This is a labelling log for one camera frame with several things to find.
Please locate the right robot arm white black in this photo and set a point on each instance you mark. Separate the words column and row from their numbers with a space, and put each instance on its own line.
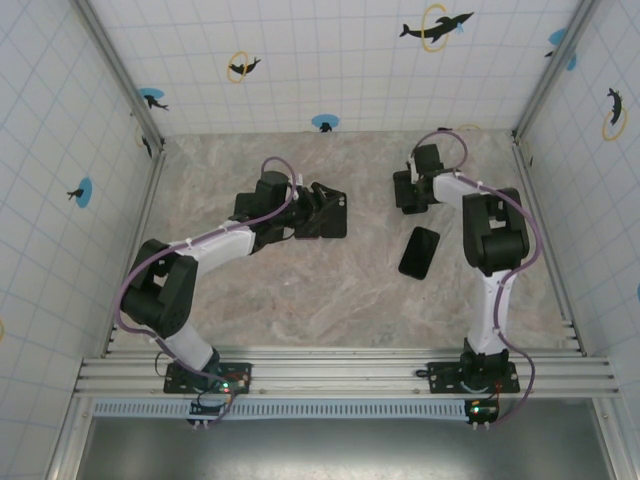
column 487, row 310

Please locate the aluminium extrusion mounting beam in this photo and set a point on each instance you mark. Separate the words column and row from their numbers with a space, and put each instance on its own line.
column 340, row 372

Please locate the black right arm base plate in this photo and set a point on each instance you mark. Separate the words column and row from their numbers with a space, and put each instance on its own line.
column 440, row 380

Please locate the dolphin blue circle sticker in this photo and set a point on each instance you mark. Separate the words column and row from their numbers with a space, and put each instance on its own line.
column 151, row 97
column 82, row 192
column 557, row 37
column 325, row 122

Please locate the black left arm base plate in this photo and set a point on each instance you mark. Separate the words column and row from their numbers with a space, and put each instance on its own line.
column 175, row 385

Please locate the grey metal panel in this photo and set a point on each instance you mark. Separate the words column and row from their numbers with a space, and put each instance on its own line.
column 350, row 450

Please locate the aluminium table side rail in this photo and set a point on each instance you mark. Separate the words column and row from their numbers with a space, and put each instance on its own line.
column 137, row 240
column 545, row 235

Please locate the aluminium corner post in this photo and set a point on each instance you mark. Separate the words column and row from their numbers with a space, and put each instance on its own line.
column 555, row 65
column 120, row 75

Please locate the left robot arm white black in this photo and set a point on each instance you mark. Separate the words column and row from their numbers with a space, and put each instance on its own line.
column 220, row 247

